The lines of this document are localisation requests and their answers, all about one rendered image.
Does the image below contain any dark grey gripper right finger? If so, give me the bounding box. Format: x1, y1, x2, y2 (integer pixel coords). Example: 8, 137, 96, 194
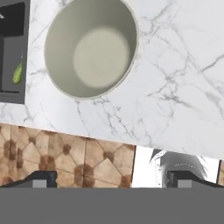
166, 170, 224, 189

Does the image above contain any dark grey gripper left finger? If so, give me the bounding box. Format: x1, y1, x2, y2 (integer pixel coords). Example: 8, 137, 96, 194
0, 170, 58, 189

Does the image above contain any pale grey bowl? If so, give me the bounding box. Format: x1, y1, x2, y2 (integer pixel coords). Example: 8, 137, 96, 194
44, 0, 140, 101

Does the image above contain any green leaf vegetable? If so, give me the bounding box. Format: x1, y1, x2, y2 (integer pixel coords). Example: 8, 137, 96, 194
11, 59, 25, 85

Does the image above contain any white and chrome appliance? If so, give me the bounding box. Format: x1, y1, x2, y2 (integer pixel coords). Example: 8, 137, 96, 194
131, 145, 221, 189

